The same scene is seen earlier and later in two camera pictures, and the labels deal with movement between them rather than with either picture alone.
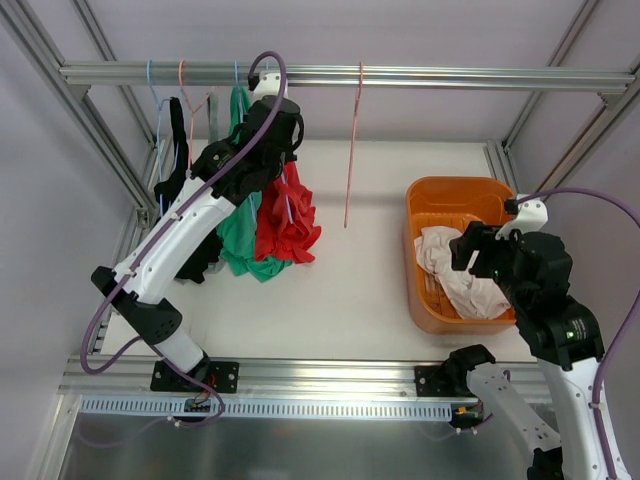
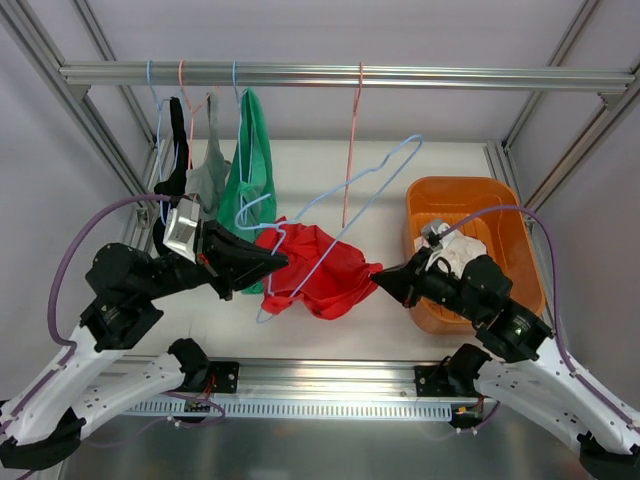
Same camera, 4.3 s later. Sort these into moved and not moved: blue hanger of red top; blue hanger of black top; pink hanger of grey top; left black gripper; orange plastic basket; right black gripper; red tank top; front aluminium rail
Moved: blue hanger of red top; left black gripper; right black gripper; red tank top
Not moved: orange plastic basket; front aluminium rail; pink hanger of grey top; blue hanger of black top
